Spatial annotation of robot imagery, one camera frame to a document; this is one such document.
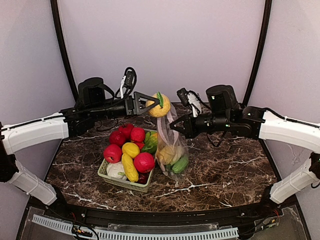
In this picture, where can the yellow toy corn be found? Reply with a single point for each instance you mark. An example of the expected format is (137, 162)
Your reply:
(129, 168)

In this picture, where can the yellow toy mango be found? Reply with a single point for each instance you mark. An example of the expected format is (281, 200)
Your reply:
(165, 155)

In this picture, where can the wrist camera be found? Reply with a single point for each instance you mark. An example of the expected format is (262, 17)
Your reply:
(127, 84)
(191, 99)

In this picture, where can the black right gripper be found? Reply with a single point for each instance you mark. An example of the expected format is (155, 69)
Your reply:
(187, 125)

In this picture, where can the dark red toy fruit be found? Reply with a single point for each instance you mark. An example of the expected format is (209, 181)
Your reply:
(143, 178)

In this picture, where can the white toy bitter gourd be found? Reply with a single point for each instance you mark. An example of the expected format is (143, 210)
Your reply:
(177, 154)

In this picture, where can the tan toy potato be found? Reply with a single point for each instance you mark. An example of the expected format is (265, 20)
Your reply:
(159, 111)

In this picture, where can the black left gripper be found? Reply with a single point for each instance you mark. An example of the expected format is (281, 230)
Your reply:
(131, 106)

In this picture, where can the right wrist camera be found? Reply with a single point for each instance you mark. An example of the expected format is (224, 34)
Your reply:
(191, 99)

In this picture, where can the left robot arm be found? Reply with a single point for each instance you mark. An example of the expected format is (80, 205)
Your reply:
(96, 101)

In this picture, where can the green toy bitter gourd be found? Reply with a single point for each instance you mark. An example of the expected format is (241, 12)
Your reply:
(180, 165)

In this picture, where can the black front rail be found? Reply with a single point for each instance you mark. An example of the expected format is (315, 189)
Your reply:
(238, 216)

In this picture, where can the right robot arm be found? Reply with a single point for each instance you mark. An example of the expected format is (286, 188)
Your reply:
(227, 115)

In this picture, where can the red toy apple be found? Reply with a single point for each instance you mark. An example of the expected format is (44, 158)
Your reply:
(144, 162)

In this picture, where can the red toy tomato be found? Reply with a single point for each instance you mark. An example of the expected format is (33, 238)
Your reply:
(112, 154)
(137, 134)

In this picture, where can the clear dotted zip bag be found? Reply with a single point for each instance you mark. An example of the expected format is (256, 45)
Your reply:
(168, 137)

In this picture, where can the white slotted cable duct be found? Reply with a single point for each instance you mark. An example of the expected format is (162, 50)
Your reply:
(138, 232)

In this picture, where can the yellow toy lemon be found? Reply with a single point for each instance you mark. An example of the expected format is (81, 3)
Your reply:
(131, 149)

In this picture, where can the white toy garlic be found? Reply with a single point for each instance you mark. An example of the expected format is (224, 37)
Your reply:
(116, 170)

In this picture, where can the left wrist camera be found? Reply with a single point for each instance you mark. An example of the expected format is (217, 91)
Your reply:
(127, 84)

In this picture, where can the pale green plastic basket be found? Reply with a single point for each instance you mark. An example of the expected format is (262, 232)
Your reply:
(125, 183)

